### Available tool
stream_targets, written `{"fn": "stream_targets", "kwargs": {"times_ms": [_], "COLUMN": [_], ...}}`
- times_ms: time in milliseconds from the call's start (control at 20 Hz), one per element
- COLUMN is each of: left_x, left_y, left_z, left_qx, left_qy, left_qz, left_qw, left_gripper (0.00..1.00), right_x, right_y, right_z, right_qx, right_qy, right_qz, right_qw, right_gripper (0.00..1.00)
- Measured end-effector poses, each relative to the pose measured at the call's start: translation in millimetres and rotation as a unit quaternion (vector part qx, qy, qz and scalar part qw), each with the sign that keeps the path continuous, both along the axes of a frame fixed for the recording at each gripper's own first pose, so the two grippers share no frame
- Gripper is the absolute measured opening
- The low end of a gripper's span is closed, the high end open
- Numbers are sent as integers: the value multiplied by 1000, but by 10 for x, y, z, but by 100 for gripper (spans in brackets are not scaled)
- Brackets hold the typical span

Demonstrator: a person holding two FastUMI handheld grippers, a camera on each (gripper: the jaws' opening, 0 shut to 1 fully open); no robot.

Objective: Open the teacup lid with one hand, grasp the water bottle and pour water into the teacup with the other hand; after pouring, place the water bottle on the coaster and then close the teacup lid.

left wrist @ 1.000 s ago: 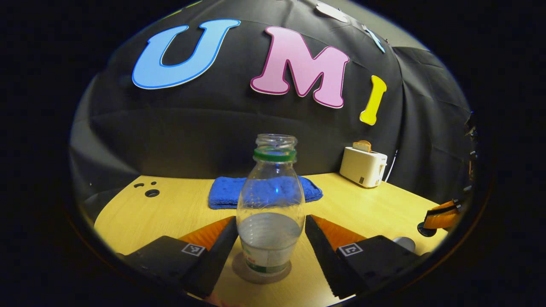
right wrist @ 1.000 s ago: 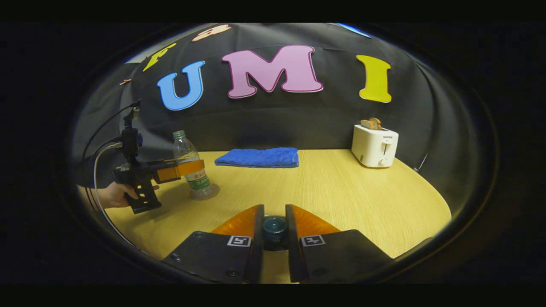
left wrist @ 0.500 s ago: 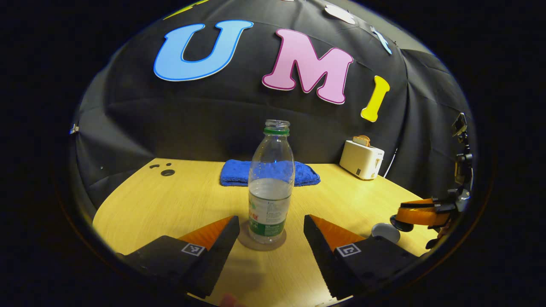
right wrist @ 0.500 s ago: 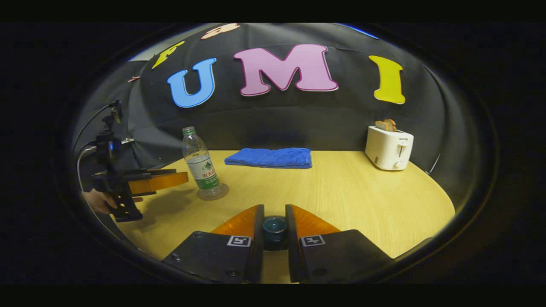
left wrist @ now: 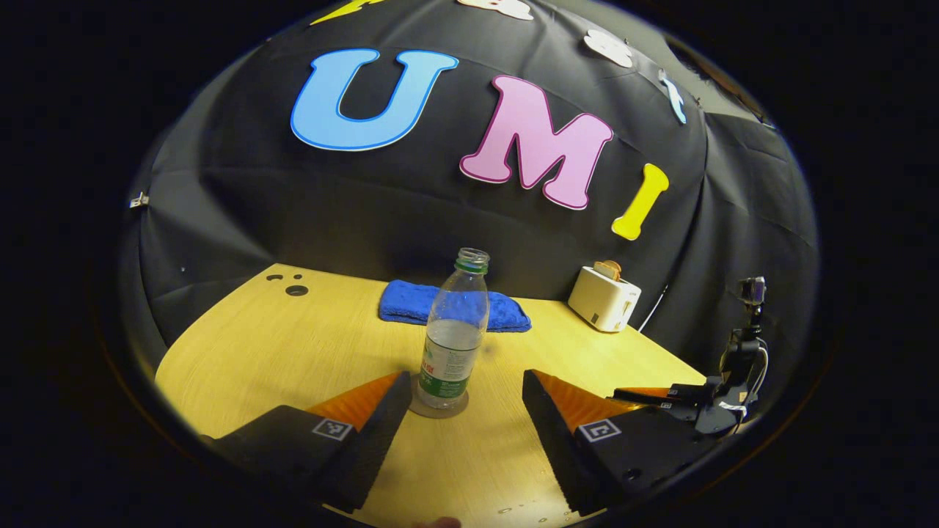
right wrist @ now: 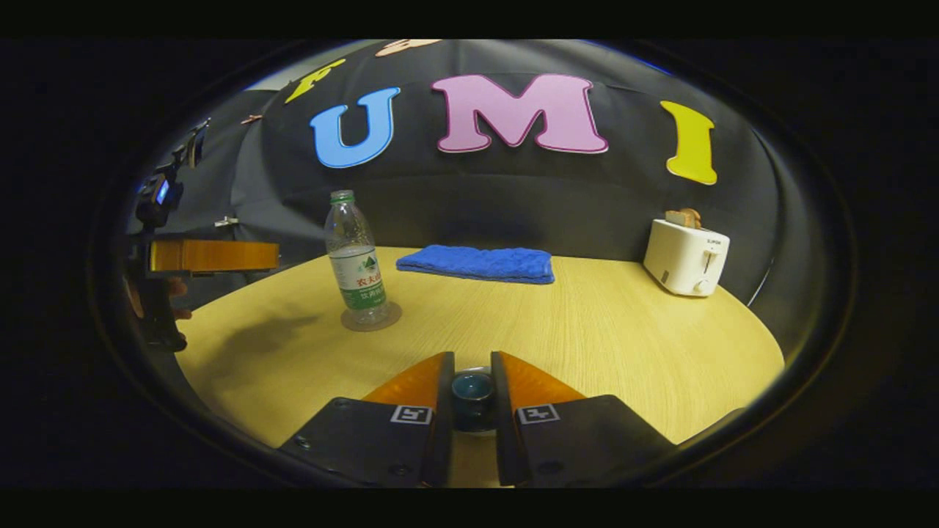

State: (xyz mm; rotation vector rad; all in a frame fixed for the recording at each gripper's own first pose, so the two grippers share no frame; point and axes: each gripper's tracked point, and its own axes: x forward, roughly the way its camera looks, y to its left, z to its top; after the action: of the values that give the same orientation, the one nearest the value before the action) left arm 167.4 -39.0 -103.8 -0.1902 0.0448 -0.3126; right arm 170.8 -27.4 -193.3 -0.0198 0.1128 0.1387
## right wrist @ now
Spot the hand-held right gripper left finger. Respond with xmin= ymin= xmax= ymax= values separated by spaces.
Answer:
xmin=279 ymin=351 xmax=456 ymax=488

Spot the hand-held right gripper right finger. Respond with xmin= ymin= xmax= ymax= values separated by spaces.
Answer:
xmin=490 ymin=351 xmax=676 ymax=488

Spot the round brown coaster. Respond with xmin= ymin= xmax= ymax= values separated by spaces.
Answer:
xmin=340 ymin=301 xmax=403 ymax=332

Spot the clear plastic water bottle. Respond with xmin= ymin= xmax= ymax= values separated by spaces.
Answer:
xmin=324 ymin=190 xmax=391 ymax=326

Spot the folded blue towel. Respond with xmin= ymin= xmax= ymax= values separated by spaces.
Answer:
xmin=396 ymin=245 xmax=555 ymax=285

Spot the black backdrop cloth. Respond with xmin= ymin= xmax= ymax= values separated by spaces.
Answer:
xmin=125 ymin=40 xmax=852 ymax=353

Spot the white toaster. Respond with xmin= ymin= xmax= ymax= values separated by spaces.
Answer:
xmin=643 ymin=218 xmax=731 ymax=297

